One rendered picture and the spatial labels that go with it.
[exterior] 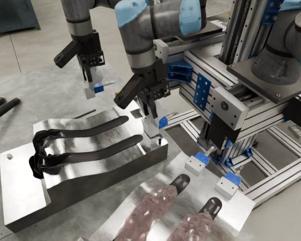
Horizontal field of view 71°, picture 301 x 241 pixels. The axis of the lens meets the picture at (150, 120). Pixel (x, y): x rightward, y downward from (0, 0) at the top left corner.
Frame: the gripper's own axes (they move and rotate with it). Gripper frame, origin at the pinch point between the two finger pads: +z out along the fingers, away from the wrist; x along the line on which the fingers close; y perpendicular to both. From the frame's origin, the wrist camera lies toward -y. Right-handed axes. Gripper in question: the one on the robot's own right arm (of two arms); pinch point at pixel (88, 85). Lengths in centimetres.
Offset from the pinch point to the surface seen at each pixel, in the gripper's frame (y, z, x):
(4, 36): -51, 95, 343
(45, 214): -27.0, 13.0, -36.0
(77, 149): -12.5, 3.7, -25.8
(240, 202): 22, 9, -62
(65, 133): -14.2, 3.3, -17.5
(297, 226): 93, 95, -77
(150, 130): 10.4, 2.6, -31.1
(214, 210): 14, 10, -60
